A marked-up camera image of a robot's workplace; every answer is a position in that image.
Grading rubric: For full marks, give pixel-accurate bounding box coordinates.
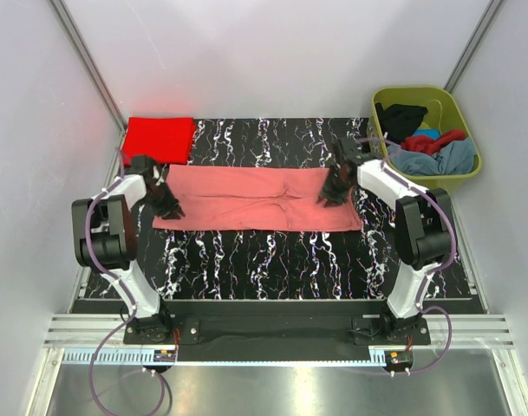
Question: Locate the grey blue garment in bin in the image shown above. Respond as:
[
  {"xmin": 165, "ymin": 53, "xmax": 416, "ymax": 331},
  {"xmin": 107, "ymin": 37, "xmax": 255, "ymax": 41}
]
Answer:
[{"xmin": 387, "ymin": 137, "xmax": 477, "ymax": 176}]

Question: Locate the pink t shirt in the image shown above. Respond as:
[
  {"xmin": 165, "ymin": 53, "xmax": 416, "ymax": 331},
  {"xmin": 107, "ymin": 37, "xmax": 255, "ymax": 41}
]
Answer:
[{"xmin": 153, "ymin": 165, "xmax": 362, "ymax": 232}]

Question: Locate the aluminium corner post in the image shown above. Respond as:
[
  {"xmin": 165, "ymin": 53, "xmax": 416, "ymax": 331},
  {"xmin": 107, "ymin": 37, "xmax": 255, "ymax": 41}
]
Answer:
[
  {"xmin": 47, "ymin": 0, "xmax": 127, "ymax": 133},
  {"xmin": 444, "ymin": 0, "xmax": 505, "ymax": 94}
]

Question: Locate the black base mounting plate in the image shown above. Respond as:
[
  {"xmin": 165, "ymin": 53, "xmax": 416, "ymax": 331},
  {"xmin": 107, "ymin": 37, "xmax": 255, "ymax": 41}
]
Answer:
[{"xmin": 62, "ymin": 296, "xmax": 486, "ymax": 362}]

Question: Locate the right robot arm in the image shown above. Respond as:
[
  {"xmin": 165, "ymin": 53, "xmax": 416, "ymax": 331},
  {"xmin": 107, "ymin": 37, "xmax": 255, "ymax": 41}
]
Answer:
[{"xmin": 317, "ymin": 138, "xmax": 457, "ymax": 344}]

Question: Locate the left aluminium corner post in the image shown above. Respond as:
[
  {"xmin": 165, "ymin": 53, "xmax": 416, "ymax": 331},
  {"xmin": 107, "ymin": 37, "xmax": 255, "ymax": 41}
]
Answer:
[{"xmin": 47, "ymin": 0, "xmax": 127, "ymax": 133}]

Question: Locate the aluminium frame rail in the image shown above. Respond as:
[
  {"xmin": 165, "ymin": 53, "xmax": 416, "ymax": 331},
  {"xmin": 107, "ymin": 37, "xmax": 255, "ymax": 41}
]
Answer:
[{"xmin": 44, "ymin": 315, "xmax": 513, "ymax": 367}]

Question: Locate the bright blue garment in bin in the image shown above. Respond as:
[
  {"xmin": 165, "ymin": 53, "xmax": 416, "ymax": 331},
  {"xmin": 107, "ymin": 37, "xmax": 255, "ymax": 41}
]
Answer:
[{"xmin": 413, "ymin": 128, "xmax": 440, "ymax": 140}]

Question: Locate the folded red t shirt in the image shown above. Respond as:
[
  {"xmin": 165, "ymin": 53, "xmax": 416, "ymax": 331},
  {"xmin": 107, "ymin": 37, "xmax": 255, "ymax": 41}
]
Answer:
[{"xmin": 122, "ymin": 117, "xmax": 197, "ymax": 166}]

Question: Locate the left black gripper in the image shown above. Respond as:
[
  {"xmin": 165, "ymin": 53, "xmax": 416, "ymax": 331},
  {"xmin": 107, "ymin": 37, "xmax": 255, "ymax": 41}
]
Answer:
[{"xmin": 140, "ymin": 180, "xmax": 184, "ymax": 220}]

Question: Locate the right aluminium corner post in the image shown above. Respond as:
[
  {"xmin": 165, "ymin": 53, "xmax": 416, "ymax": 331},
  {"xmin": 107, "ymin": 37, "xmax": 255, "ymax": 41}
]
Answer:
[{"xmin": 444, "ymin": 0, "xmax": 505, "ymax": 94}]

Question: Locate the olive green plastic bin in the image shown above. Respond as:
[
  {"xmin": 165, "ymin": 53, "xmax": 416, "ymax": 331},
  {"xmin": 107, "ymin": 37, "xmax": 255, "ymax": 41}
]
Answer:
[{"xmin": 367, "ymin": 86, "xmax": 483, "ymax": 193}]

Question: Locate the black garment in bin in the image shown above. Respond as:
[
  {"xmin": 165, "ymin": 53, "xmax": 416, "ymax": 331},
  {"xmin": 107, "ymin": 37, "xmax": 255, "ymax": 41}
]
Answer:
[{"xmin": 375, "ymin": 102, "xmax": 428, "ymax": 142}]

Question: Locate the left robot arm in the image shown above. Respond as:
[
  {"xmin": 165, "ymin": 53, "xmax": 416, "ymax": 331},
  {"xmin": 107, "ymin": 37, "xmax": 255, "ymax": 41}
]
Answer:
[{"xmin": 71, "ymin": 155, "xmax": 185, "ymax": 343}]

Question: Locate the dark red garment in bin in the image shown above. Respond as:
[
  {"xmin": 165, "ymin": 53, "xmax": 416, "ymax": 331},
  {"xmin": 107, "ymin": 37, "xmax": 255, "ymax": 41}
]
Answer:
[{"xmin": 401, "ymin": 129, "xmax": 467, "ymax": 156}]

